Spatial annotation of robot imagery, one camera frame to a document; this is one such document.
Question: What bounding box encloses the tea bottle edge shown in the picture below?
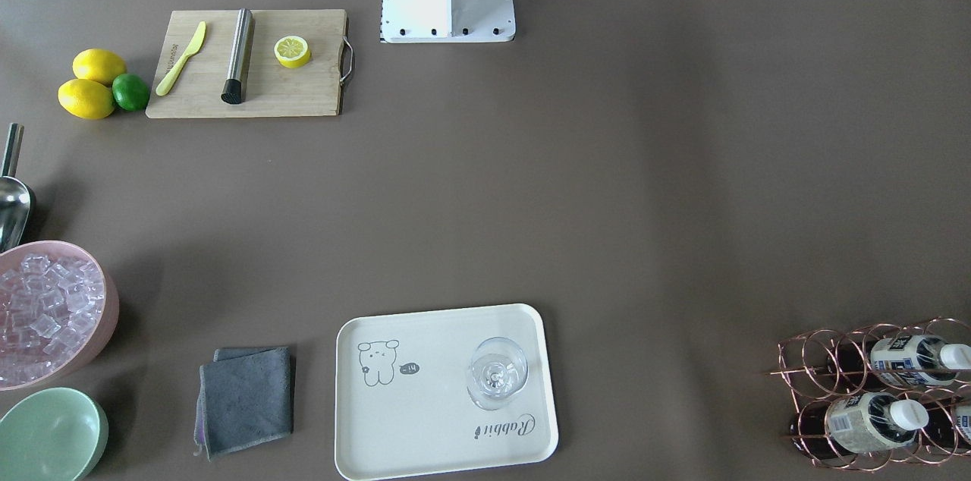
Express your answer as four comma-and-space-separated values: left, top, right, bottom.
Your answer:
922, 399, 970, 452

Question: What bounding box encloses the upper whole lemon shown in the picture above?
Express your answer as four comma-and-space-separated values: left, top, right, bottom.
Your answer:
71, 48, 127, 86

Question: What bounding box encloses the steel ice scoop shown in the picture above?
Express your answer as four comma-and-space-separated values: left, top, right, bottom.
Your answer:
1, 124, 35, 253

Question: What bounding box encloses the whole lemon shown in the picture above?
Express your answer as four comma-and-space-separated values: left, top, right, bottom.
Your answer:
71, 48, 127, 86
58, 79, 115, 119

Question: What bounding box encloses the cream serving tray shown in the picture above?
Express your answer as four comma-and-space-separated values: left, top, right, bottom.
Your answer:
335, 303, 559, 480

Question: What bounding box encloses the green lime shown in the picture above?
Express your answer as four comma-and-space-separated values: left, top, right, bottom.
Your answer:
111, 73, 152, 112

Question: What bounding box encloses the bamboo cutting board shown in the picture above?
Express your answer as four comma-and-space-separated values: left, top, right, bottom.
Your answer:
146, 8, 353, 119

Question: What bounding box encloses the tea bottle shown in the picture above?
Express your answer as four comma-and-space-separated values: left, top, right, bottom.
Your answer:
788, 391, 930, 461
825, 335, 970, 391

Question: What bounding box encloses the lower whole lemon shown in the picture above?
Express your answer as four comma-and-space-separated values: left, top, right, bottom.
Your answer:
58, 79, 115, 119

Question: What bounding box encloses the steel muddler black tip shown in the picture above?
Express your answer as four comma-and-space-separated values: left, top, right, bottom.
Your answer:
221, 8, 253, 105

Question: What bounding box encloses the green bowl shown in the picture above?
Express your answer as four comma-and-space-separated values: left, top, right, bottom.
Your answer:
1, 387, 108, 480

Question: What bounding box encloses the pink bowl of ice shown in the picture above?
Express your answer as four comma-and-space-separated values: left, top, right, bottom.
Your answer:
1, 241, 119, 391

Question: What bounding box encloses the clear wine glass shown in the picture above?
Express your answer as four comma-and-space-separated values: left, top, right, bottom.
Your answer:
465, 337, 529, 411

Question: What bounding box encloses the copper wire bottle basket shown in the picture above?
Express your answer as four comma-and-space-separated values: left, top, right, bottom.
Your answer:
770, 316, 969, 472

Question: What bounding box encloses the yellow plastic knife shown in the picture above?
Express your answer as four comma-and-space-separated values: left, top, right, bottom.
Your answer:
155, 21, 207, 96

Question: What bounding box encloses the half lemon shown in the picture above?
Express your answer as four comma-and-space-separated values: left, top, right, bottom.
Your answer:
273, 35, 312, 69

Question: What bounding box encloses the grey folded cloth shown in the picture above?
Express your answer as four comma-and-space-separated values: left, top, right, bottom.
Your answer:
193, 346, 295, 461

